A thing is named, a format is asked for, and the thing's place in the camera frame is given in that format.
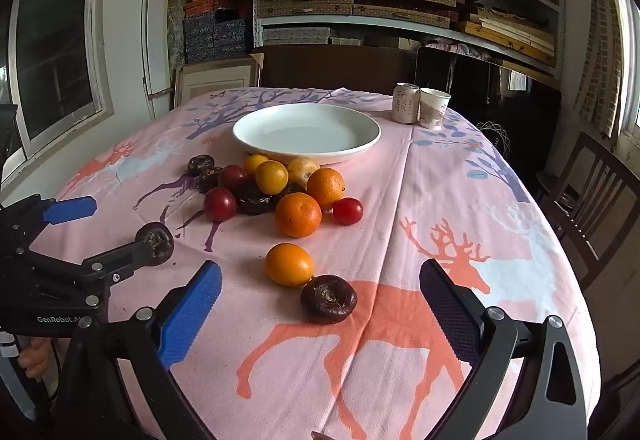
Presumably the dark wooden chair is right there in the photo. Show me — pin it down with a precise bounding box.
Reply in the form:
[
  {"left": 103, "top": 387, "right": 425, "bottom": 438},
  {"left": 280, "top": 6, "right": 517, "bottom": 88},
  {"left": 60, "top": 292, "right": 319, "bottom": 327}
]
[{"left": 537, "top": 130, "right": 640, "bottom": 291}]

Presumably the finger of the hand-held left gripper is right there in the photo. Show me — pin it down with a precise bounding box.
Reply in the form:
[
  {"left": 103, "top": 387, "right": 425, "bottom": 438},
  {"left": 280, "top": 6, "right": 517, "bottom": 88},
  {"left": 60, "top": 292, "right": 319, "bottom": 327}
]
[
  {"left": 0, "top": 196, "right": 97, "bottom": 252},
  {"left": 25, "top": 239, "right": 152, "bottom": 317}
]

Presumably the white cup left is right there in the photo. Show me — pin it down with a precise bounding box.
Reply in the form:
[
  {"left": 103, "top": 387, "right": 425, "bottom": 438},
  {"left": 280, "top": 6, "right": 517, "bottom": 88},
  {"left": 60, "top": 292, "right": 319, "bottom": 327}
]
[{"left": 391, "top": 83, "right": 421, "bottom": 125}]

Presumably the pink deer print tablecloth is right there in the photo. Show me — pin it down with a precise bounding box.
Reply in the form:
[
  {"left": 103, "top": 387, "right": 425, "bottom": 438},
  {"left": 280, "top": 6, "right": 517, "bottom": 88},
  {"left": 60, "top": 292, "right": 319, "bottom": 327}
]
[{"left": 0, "top": 87, "right": 601, "bottom": 440}]

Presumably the dark cabinet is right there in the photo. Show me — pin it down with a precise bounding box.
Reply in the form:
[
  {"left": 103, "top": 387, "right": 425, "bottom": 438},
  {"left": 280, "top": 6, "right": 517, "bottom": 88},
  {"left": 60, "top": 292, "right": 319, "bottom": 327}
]
[{"left": 415, "top": 45, "right": 563, "bottom": 171}]

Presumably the person's left hand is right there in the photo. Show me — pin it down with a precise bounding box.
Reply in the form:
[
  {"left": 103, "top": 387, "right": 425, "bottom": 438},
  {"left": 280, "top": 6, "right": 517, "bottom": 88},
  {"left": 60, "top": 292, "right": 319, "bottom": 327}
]
[{"left": 17, "top": 339, "right": 53, "bottom": 381}]

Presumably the beige checked curtain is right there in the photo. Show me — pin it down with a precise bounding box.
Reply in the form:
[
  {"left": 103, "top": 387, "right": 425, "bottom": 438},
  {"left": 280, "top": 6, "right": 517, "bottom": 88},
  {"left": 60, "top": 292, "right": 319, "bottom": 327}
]
[{"left": 572, "top": 0, "right": 626, "bottom": 138}]

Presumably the small red plum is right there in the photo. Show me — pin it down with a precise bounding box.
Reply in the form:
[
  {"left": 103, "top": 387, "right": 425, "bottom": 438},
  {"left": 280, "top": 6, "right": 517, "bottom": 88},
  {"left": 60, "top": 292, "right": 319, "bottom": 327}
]
[{"left": 332, "top": 197, "right": 364, "bottom": 226}]

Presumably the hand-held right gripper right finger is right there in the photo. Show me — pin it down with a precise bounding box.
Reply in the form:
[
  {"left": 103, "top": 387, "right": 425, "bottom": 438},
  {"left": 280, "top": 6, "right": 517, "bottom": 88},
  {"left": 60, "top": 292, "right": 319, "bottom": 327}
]
[{"left": 419, "top": 259, "right": 588, "bottom": 440}]

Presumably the white plate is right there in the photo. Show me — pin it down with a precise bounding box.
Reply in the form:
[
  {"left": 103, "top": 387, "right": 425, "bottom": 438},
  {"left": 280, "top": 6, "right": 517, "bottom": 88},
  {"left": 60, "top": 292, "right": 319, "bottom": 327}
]
[{"left": 231, "top": 103, "right": 382, "bottom": 166}]

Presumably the white framed window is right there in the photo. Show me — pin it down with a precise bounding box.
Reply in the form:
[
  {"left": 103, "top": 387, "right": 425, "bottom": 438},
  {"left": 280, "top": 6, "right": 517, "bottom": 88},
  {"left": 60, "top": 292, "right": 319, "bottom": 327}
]
[{"left": 7, "top": 0, "right": 116, "bottom": 158}]

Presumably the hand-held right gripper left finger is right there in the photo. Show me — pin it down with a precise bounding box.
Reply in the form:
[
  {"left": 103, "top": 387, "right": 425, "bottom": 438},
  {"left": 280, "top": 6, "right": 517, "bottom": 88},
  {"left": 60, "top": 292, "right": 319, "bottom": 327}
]
[{"left": 52, "top": 260, "right": 223, "bottom": 440}]

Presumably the framed picture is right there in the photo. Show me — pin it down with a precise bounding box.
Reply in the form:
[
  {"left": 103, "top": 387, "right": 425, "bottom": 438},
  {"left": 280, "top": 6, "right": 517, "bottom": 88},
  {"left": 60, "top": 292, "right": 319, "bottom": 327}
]
[{"left": 173, "top": 53, "right": 264, "bottom": 110}]

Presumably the white wooden slat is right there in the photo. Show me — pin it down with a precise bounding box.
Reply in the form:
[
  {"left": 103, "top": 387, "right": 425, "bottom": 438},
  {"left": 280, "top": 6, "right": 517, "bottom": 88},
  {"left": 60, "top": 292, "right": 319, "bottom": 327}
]
[{"left": 141, "top": 0, "right": 157, "bottom": 121}]

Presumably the dark water chestnut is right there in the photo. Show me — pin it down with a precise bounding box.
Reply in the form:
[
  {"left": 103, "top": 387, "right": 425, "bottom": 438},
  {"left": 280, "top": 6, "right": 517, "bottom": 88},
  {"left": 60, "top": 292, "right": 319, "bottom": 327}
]
[
  {"left": 236, "top": 184, "right": 273, "bottom": 216},
  {"left": 300, "top": 274, "right": 358, "bottom": 325},
  {"left": 135, "top": 221, "right": 175, "bottom": 267},
  {"left": 270, "top": 181, "right": 307, "bottom": 208},
  {"left": 187, "top": 153, "right": 216, "bottom": 177},
  {"left": 198, "top": 166, "right": 223, "bottom": 194}
]

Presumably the bright window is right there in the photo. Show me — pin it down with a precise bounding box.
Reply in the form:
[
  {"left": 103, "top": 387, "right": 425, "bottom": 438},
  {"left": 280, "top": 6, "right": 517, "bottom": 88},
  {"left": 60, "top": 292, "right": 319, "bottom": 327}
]
[{"left": 612, "top": 0, "right": 640, "bottom": 146}]

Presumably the brown board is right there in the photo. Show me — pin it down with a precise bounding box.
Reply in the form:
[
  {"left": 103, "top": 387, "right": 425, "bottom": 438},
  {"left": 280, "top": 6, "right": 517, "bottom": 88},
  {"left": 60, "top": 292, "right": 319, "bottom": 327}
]
[{"left": 260, "top": 45, "right": 418, "bottom": 90}]

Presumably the paper cup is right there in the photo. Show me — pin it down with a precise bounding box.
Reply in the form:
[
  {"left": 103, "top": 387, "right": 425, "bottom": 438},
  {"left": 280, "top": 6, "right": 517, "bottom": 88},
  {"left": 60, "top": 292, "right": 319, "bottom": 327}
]
[{"left": 418, "top": 87, "right": 452, "bottom": 129}]

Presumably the marble slab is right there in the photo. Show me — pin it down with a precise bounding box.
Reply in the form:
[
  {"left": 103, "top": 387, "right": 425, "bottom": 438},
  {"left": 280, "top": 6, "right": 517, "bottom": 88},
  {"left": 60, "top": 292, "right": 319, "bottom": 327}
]
[{"left": 166, "top": 0, "right": 187, "bottom": 71}]

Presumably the orange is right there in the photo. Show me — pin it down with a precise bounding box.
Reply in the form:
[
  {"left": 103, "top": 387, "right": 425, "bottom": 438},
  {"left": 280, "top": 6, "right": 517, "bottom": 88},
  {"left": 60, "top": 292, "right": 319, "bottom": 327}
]
[
  {"left": 306, "top": 167, "right": 347, "bottom": 212},
  {"left": 274, "top": 192, "right": 323, "bottom": 238},
  {"left": 264, "top": 243, "right": 316, "bottom": 287}
]

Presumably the stack of blue patterned boxes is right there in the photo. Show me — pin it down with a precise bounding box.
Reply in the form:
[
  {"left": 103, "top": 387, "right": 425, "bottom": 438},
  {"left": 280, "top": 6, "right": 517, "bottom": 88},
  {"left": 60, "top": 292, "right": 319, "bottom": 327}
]
[{"left": 182, "top": 0, "right": 253, "bottom": 64}]

